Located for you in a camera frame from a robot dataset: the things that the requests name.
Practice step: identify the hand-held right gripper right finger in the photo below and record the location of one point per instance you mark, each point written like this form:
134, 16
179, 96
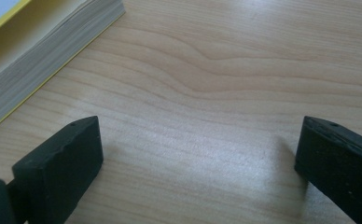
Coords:
337, 161

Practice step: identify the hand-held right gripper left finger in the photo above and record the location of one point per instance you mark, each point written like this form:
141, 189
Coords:
58, 165

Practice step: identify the yellow book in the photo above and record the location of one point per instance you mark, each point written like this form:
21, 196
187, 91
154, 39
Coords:
30, 62

